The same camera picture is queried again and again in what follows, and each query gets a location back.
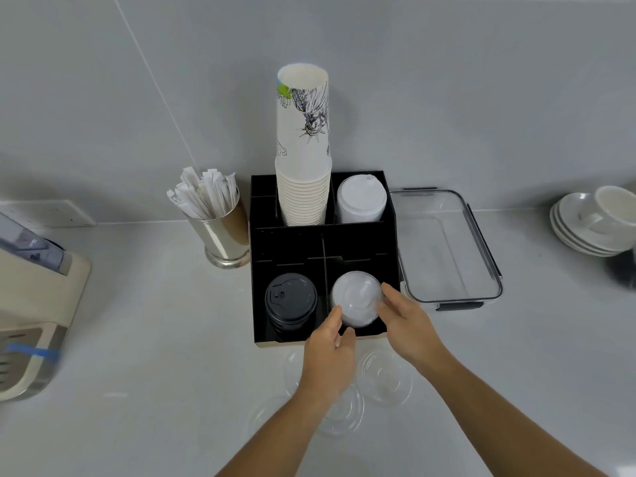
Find person's right hand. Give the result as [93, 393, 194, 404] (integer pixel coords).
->
[379, 283, 449, 376]

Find person's left hand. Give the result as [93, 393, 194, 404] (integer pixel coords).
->
[297, 307, 357, 401]

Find stack of clear plastic lids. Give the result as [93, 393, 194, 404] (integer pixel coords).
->
[330, 271, 385, 329]

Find person's left forearm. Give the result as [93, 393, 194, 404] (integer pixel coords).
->
[215, 390, 348, 477]

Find person's right forearm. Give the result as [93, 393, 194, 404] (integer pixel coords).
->
[415, 353, 611, 477]

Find single clear flat lid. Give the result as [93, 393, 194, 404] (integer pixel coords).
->
[358, 344, 413, 406]
[248, 396, 299, 444]
[316, 384, 365, 437]

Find stack of black cup lids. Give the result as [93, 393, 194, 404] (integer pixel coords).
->
[264, 273, 319, 336]

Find clear container with black clips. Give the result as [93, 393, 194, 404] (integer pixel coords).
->
[389, 187, 504, 312]

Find black compartment organizer box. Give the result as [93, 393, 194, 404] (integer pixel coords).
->
[248, 170, 401, 347]

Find stack of white cup lids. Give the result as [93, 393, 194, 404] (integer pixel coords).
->
[336, 174, 388, 224]

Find shiny metal holder cup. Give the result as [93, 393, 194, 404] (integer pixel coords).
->
[188, 187, 250, 269]

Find stack of white paper cups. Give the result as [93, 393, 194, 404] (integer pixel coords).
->
[274, 63, 333, 227]

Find white ceramic saucer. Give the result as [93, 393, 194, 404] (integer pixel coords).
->
[557, 192, 628, 248]
[552, 199, 628, 254]
[549, 203, 626, 258]

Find bunch of white wrapped straws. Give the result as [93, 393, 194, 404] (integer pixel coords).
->
[166, 167, 239, 220]

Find dark round object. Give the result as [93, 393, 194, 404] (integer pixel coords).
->
[607, 247, 636, 290]

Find white ceramic cup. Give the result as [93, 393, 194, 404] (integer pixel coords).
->
[581, 185, 636, 239]

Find blue tape strip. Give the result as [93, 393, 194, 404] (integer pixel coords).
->
[7, 343, 61, 364]

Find beige coffee machine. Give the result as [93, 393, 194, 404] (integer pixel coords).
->
[0, 210, 93, 403]

